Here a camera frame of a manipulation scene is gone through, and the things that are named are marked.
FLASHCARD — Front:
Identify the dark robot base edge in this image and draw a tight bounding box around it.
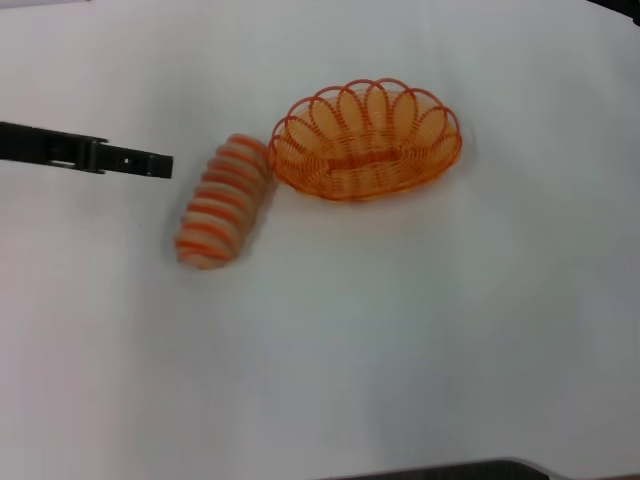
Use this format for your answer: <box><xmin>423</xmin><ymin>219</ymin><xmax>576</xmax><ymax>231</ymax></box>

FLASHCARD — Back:
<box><xmin>344</xmin><ymin>457</ymin><xmax>569</xmax><ymax>480</ymax></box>

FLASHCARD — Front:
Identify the orange striped bread roll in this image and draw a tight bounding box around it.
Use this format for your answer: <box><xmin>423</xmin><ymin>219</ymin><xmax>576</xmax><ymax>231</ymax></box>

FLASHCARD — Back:
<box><xmin>173</xmin><ymin>132</ymin><xmax>274</xmax><ymax>271</ymax></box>

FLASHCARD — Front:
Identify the orange woven plastic basket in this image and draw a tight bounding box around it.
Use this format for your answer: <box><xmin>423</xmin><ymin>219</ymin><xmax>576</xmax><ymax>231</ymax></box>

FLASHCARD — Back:
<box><xmin>268</xmin><ymin>77</ymin><xmax>464</xmax><ymax>204</ymax></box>

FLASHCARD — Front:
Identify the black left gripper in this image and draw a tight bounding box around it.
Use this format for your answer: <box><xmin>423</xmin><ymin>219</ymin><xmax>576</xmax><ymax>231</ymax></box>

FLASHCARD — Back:
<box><xmin>0</xmin><ymin>121</ymin><xmax>175</xmax><ymax>180</ymax></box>

